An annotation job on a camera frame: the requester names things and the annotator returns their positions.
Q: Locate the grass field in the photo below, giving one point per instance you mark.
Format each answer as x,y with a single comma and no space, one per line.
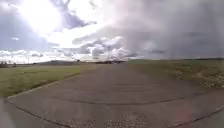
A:
190,70
30,78

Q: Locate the grey concrete slab road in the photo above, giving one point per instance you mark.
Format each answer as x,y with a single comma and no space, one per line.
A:
113,96

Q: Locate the distant low hill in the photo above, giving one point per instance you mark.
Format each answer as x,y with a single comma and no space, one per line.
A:
60,62

